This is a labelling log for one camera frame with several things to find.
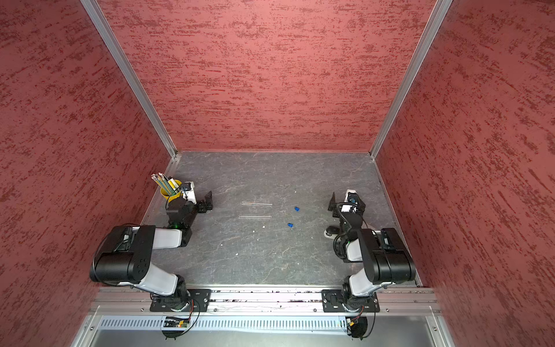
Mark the clear test tube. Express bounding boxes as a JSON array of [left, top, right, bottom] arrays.
[[238, 215, 272, 219], [241, 202, 273, 206]]

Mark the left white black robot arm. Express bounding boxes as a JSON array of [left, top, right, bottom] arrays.
[[90, 192, 213, 314]]

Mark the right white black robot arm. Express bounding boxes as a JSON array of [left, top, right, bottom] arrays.
[[322, 189, 416, 313]]

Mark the grey black stapler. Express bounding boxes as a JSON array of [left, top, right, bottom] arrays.
[[324, 226, 341, 239]]

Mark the yellow pencil cup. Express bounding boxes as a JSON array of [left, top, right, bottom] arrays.
[[160, 179, 182, 202]]

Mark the bundle of coloured pencils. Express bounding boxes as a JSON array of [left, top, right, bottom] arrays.
[[151, 173, 180, 198]]

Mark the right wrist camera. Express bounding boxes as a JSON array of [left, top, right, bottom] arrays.
[[341, 189, 364, 213]]

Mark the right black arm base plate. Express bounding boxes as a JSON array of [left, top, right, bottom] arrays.
[[321, 289, 380, 313]]

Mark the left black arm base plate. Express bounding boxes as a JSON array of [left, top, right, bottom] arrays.
[[150, 289, 212, 314]]

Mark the aluminium front rail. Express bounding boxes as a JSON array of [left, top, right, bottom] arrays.
[[88, 285, 442, 317]]

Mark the white slotted cable duct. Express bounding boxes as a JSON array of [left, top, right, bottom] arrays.
[[97, 315, 347, 334]]

